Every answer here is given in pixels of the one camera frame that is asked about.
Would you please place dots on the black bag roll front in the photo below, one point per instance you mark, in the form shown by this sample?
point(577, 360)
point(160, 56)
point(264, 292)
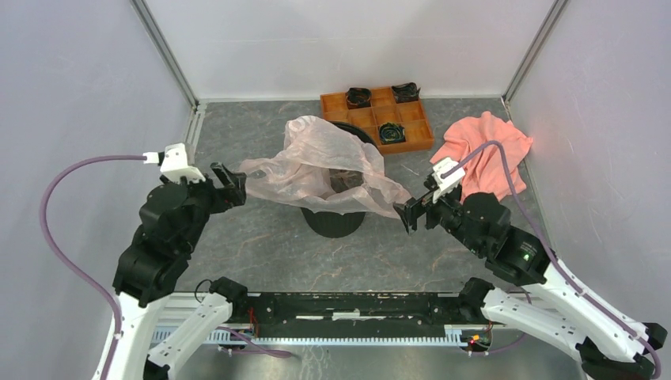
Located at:
point(391, 133)

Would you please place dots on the black bag roll right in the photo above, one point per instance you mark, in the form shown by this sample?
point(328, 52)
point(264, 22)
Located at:
point(407, 92)

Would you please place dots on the black bag roll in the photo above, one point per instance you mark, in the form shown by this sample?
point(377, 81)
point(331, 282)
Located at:
point(358, 97)
point(391, 133)
point(407, 92)

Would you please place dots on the orange compartment tray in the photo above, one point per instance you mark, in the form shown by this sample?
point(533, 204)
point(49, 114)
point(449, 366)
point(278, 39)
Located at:
point(383, 109)

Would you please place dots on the black bag roll left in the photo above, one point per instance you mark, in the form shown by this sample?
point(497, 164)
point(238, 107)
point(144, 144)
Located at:
point(358, 97)

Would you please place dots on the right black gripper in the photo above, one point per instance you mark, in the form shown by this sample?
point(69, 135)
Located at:
point(416, 207)

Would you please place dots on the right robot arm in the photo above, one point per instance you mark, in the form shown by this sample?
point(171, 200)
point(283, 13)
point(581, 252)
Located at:
point(605, 343)

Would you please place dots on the pink translucent trash bag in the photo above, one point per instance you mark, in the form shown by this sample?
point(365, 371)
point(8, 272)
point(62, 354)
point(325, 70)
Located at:
point(324, 168)

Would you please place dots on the salmon pink cloth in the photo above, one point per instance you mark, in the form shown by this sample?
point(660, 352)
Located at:
point(484, 172)

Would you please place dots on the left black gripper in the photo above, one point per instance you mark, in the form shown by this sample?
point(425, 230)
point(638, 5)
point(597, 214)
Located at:
point(227, 196)

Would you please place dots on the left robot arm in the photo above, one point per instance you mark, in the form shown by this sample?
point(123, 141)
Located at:
point(172, 221)

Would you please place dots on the black plastic trash bin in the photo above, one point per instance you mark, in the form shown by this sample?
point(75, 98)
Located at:
point(330, 224)

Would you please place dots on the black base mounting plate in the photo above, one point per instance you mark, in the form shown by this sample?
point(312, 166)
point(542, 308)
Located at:
point(353, 315)

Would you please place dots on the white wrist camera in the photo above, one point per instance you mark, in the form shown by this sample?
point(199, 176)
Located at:
point(175, 164)
point(447, 174)

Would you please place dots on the white slotted cable duct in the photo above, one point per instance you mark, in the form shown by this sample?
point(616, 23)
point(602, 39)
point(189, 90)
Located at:
point(451, 338)

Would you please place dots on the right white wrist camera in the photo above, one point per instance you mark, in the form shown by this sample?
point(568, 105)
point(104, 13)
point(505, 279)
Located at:
point(447, 174)

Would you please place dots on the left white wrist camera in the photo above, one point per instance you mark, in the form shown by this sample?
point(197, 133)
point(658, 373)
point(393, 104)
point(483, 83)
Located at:
point(175, 164)

